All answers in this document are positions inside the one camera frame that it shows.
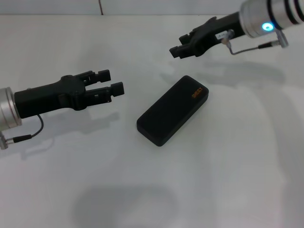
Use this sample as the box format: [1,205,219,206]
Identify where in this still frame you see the grey right gripper cable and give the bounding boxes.
[220,28,290,57]

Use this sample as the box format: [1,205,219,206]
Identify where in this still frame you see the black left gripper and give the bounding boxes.
[14,69,125,119]

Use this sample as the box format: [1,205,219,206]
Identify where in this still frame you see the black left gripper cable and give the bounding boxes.
[0,114,45,150]

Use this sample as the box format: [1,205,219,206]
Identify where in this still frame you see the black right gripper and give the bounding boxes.
[169,10,247,60]

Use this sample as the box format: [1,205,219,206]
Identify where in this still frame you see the black glasses case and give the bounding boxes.
[136,75,209,147]

